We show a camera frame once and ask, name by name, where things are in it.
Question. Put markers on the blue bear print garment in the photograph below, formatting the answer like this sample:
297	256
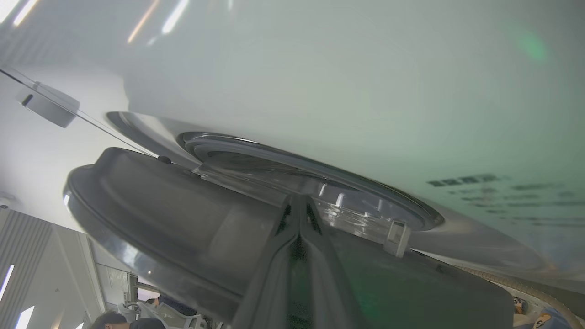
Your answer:
553	318
520	305

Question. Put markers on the cream perforated laundry basket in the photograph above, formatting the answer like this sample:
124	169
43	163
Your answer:
539	292

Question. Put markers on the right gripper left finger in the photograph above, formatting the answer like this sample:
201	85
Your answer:
274	274

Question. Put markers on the dark haired person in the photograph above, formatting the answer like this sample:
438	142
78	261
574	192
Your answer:
107	320

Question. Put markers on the white Hisense washing machine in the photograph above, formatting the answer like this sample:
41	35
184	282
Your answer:
365	68

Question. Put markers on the person in blue top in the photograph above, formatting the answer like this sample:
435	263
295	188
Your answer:
176	305

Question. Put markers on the dark grey round glass door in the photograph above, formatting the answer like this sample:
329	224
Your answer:
160	205

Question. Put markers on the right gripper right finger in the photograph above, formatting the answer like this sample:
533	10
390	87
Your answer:
327	283

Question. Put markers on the grey detergent drawer knob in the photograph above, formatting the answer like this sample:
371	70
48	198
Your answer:
50	109

